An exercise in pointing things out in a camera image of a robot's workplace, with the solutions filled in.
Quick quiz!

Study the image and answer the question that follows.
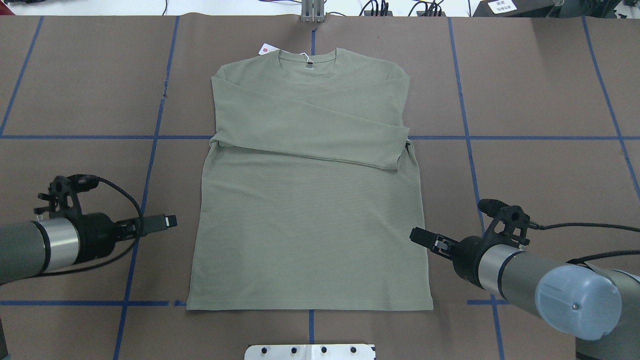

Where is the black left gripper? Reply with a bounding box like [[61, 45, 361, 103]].
[[75, 212, 178, 264]]

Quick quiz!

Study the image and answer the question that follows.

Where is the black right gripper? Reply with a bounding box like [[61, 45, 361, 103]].
[[409, 227, 493, 289]]

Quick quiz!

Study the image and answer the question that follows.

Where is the olive green long-sleeve shirt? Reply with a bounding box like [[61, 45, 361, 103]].
[[186, 48, 434, 312]]

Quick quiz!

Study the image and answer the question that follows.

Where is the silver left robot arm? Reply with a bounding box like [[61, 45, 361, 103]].
[[0, 212, 178, 285]]

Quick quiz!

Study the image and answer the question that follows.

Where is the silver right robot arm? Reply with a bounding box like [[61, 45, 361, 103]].
[[409, 227, 640, 360]]

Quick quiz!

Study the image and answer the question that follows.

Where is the white red garment hang tag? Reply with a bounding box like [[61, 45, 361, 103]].
[[258, 43, 280, 56]]

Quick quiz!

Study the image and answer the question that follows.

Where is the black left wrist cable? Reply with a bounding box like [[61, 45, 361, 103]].
[[35, 176, 146, 278]]

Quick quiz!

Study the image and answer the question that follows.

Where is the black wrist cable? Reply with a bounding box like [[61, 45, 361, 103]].
[[35, 176, 146, 278], [530, 220, 640, 266]]

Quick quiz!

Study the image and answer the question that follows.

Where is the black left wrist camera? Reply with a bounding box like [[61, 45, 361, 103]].
[[33, 174, 99, 220]]

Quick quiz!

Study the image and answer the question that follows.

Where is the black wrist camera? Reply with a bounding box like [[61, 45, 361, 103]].
[[33, 174, 99, 220], [477, 198, 531, 249]]

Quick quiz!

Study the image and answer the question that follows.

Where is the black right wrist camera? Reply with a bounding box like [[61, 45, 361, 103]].
[[477, 198, 531, 249]]

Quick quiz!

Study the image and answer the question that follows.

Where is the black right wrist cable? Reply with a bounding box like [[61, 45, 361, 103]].
[[530, 220, 640, 266]]

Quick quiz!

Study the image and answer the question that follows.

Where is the white camera mast base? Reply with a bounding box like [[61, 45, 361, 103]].
[[244, 343, 377, 360]]

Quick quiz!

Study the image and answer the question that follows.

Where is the aluminium frame post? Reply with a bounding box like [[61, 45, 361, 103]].
[[299, 0, 326, 23]]

